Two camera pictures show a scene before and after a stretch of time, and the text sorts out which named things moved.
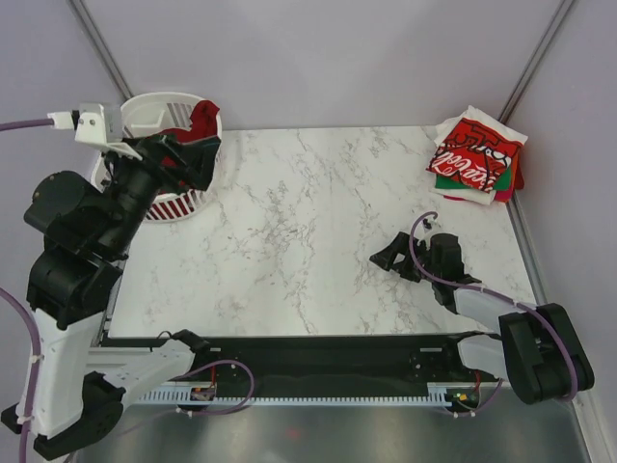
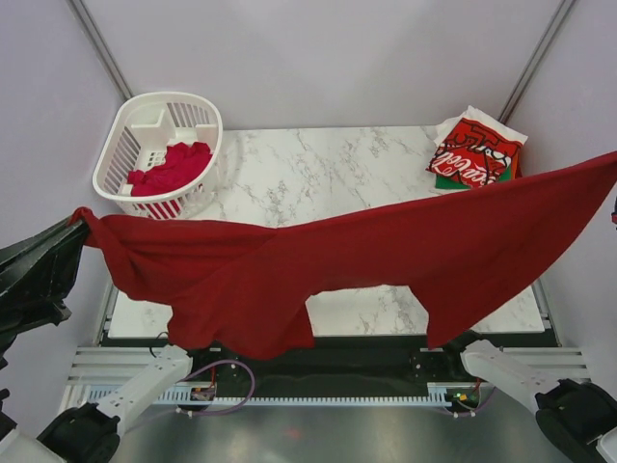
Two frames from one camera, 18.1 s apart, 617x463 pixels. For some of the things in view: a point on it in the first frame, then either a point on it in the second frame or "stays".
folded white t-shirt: (483, 120) stays
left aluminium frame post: (100, 47) stays
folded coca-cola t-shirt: (475, 153) stays
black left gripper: (198, 157) -> (38, 272)
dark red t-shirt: (204, 125) -> (474, 257)
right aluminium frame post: (534, 61) stays
